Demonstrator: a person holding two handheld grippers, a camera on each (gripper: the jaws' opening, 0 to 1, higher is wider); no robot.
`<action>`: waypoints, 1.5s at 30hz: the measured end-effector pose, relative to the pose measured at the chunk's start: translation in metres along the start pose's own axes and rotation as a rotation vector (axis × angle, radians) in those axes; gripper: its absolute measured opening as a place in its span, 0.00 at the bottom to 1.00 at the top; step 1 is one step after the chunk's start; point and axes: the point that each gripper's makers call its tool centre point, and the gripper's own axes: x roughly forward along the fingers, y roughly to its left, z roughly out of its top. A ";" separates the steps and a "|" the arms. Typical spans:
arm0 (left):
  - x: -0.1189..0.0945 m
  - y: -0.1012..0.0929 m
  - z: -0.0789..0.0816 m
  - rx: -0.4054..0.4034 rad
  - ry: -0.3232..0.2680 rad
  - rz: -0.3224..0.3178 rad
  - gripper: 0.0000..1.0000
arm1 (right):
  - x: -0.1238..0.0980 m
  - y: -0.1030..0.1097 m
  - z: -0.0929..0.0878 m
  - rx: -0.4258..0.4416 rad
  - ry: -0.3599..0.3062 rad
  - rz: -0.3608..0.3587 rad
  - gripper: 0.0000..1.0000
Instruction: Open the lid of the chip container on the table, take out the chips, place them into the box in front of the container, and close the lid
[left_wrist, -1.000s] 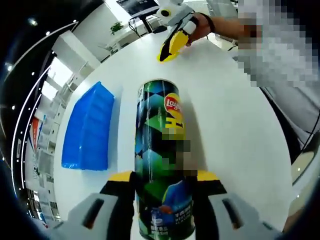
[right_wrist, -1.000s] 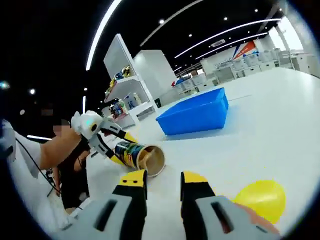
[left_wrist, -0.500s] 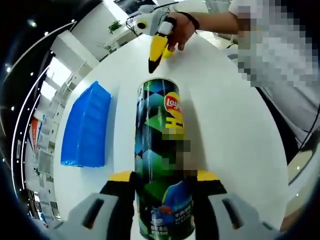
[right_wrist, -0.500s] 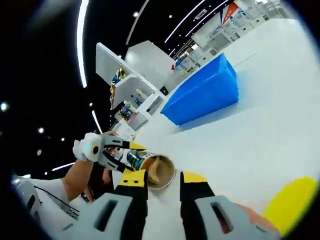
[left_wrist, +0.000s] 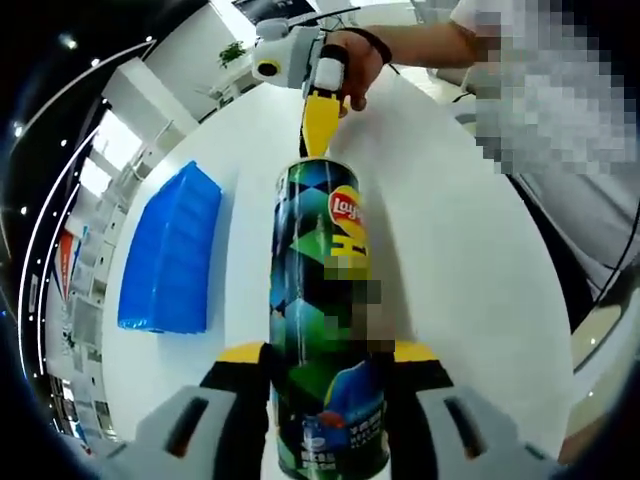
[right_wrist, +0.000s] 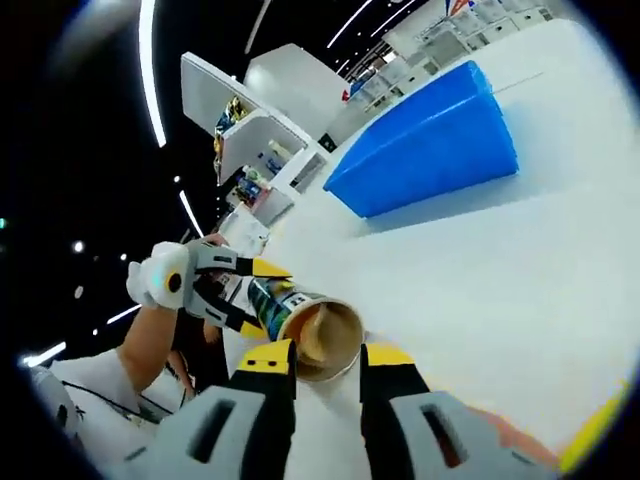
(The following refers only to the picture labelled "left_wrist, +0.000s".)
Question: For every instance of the green potted plant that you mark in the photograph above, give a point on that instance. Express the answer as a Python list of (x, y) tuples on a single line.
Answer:
[(231, 54)]

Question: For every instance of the green black chip container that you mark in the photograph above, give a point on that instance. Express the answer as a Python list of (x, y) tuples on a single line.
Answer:
[(320, 280)]

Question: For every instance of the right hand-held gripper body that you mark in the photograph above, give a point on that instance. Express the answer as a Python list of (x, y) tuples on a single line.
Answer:
[(290, 55)]

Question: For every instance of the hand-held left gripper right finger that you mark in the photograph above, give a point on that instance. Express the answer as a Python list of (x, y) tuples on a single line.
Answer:
[(450, 425)]

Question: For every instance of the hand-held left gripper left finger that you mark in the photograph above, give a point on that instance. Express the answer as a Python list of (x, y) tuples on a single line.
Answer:
[(200, 425)]

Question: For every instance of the person's right hand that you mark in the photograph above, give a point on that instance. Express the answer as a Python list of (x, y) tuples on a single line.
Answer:
[(362, 65)]

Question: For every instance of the row of white desks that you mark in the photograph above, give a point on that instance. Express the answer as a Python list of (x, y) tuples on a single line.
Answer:
[(90, 320)]

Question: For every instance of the white table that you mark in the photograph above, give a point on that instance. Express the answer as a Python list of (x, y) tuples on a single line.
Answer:
[(450, 225)]

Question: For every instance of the blue plastic box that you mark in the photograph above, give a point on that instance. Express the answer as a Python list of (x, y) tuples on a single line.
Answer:
[(170, 250)]

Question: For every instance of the orange blue wall poster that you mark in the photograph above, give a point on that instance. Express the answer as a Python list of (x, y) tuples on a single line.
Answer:
[(66, 260)]

